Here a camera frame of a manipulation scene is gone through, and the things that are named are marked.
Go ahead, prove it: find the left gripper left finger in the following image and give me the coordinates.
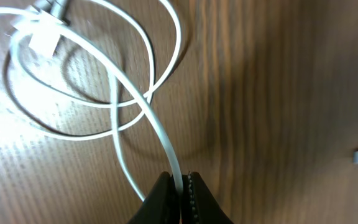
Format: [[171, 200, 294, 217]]
[[127, 172, 180, 224]]

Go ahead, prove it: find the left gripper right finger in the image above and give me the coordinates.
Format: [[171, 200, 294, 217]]
[[181, 172, 233, 224]]

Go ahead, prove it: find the white USB cable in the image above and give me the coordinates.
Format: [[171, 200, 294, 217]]
[[0, 0, 185, 202]]

